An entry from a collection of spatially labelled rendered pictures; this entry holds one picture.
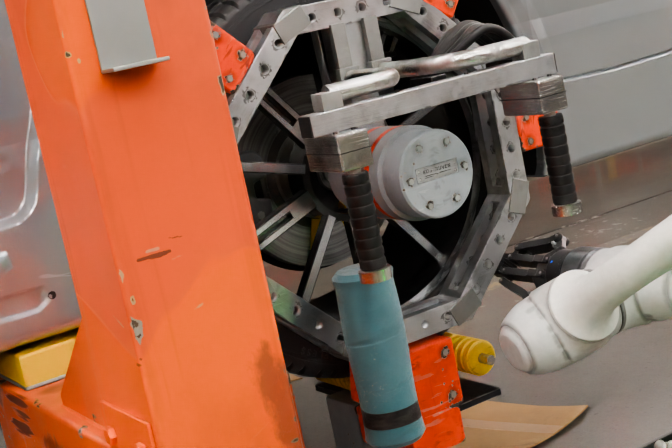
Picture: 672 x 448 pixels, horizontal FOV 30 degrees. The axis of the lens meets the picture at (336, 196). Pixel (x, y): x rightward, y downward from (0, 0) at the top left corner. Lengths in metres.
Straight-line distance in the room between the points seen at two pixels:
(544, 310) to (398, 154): 0.30
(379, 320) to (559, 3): 0.75
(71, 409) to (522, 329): 0.60
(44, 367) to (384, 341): 0.48
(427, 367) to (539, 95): 0.47
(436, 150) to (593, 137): 0.57
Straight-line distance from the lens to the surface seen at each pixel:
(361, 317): 1.77
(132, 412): 1.36
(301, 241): 2.07
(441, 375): 1.99
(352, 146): 1.62
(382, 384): 1.80
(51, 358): 1.81
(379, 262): 1.65
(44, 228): 1.79
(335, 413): 2.17
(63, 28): 1.25
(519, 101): 1.84
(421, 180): 1.77
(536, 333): 1.69
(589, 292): 1.66
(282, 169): 1.94
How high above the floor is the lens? 1.12
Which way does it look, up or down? 9 degrees down
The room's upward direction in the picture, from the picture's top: 12 degrees counter-clockwise
